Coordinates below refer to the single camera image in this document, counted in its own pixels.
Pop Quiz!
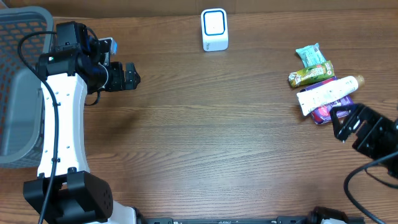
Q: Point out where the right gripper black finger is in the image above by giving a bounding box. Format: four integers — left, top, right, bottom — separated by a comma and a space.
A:
334, 116, 361, 142
330, 103, 365, 131

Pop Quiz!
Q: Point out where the red purple floral liner pack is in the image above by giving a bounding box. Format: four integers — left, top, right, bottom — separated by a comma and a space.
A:
300, 76, 354, 124

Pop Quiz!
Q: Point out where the white tube gold cap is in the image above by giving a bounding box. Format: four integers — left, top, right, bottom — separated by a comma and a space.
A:
297, 75, 365, 116

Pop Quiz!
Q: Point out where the green yellow drink carton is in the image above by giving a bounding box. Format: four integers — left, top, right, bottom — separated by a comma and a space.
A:
288, 61, 335, 88

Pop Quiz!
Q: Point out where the teal wipes packet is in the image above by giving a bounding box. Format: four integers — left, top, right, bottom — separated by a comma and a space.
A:
295, 43, 326, 68

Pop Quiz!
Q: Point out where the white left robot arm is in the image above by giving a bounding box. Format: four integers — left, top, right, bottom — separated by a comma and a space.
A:
23, 21, 144, 224

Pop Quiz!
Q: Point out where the white barcode scanner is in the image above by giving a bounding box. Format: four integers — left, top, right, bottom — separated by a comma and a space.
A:
200, 8, 229, 52

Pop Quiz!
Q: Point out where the dark grey plastic basket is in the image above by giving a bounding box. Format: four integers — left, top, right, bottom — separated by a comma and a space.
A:
1, 6, 54, 169

